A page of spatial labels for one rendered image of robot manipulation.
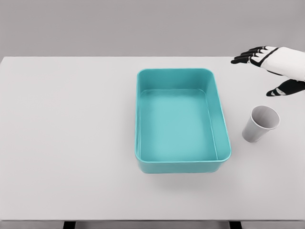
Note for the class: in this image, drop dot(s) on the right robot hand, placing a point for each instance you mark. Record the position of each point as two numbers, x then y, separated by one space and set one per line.
283 62

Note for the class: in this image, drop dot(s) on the white paper cup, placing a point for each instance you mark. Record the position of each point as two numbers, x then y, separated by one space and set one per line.
258 125

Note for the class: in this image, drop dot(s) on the teal plastic basket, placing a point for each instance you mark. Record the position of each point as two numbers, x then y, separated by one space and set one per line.
181 124

